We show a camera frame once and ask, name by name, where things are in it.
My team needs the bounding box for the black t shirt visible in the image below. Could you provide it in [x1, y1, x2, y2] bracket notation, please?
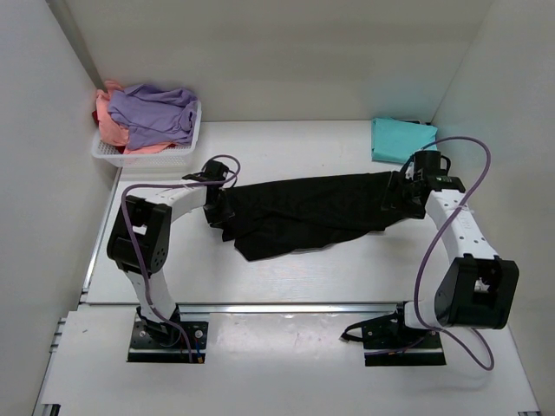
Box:
[218, 172, 403, 261]

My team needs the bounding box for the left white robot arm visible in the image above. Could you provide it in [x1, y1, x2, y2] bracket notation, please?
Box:
[107, 154, 241, 353]

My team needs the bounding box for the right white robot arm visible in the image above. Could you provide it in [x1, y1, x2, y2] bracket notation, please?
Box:
[362, 150, 519, 349]

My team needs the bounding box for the folded teal t shirt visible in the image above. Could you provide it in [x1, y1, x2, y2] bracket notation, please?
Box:
[370, 118, 438, 165]

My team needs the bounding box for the white plastic laundry basket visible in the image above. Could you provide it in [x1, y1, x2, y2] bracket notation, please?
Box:
[90, 101, 202, 168]

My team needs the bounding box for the purple t shirt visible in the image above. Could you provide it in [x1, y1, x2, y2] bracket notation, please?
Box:
[107, 84, 199, 153]

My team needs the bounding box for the salmon pink t shirt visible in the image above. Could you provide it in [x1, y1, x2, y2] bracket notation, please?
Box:
[94, 80, 174, 154]

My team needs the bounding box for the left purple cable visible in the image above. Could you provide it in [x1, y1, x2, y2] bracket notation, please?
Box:
[121, 154, 242, 363]

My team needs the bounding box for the purple cable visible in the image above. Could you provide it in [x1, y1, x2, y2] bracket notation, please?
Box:
[121, 154, 242, 363]
[363, 135, 496, 372]

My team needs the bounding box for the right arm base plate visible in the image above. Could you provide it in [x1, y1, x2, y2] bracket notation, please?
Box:
[340, 312, 447, 367]

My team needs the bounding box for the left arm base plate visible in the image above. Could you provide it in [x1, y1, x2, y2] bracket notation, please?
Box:
[127, 313, 209, 364]

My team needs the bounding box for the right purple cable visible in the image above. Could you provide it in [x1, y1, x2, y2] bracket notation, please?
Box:
[363, 135, 496, 372]

